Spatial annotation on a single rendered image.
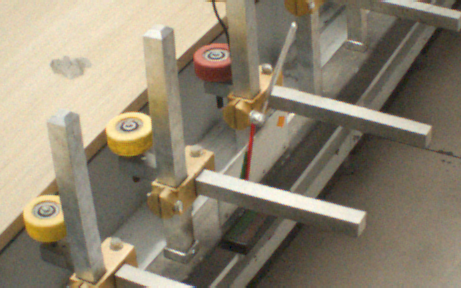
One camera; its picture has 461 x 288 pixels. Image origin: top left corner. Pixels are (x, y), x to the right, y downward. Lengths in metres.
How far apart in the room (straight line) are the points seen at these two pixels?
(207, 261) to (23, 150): 0.37
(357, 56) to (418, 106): 1.14
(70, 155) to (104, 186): 0.53
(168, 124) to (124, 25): 0.48
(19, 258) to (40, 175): 0.16
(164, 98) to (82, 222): 0.25
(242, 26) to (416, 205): 1.35
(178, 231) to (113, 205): 0.25
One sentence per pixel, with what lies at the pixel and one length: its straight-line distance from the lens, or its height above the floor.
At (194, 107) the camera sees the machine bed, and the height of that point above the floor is 0.70.
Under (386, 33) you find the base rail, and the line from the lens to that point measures 2.59.
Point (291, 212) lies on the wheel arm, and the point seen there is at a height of 0.83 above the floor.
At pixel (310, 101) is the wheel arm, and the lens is 2.04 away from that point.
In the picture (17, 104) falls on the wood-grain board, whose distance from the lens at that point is 2.06.
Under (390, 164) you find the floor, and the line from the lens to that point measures 3.36.
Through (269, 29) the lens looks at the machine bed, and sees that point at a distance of 2.57.
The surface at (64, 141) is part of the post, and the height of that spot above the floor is 1.10.
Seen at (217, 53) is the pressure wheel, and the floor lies 0.91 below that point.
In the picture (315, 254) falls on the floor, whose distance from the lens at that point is 3.05.
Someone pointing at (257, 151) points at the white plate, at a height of 0.77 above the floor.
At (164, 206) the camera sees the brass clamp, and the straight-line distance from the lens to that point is 1.87.
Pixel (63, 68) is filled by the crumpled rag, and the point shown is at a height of 0.91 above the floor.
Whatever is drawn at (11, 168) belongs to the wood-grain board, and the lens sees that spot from 1.89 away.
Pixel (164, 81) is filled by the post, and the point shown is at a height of 1.05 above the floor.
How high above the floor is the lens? 1.97
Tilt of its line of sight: 35 degrees down
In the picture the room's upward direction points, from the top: 4 degrees counter-clockwise
